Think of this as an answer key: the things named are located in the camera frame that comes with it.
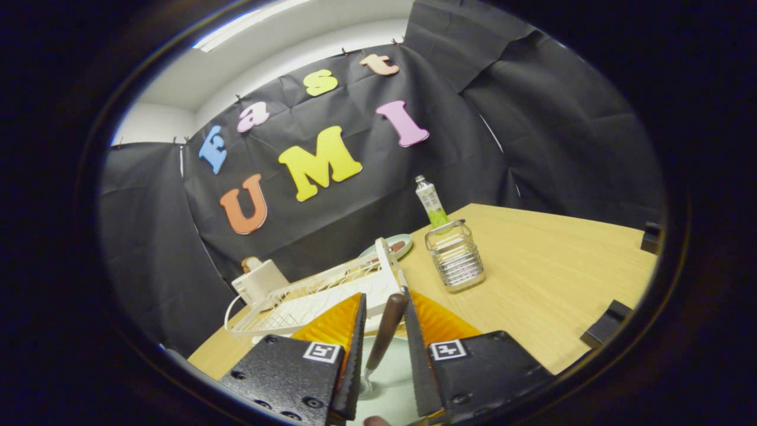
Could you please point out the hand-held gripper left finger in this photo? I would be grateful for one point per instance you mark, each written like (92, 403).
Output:
(358, 355)

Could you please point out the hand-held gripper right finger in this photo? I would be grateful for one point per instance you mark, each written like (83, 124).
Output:
(417, 355)

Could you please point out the mint green plate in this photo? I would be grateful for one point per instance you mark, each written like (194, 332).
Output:
(396, 390)

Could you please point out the white dish rack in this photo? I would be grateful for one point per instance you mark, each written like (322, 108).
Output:
(307, 302)

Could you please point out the pale plate with food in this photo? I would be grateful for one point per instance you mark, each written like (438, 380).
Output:
(378, 248)

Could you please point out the brown food piece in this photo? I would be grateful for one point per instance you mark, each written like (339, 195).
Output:
(397, 245)

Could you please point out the white toaster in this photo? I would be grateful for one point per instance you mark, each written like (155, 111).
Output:
(260, 284)

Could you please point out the bread slice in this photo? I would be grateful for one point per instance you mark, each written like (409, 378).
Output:
(251, 264)

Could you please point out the green tea bottle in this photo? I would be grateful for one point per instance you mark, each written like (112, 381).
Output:
(433, 204)

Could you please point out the black block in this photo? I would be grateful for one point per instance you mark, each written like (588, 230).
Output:
(650, 239)
(606, 325)

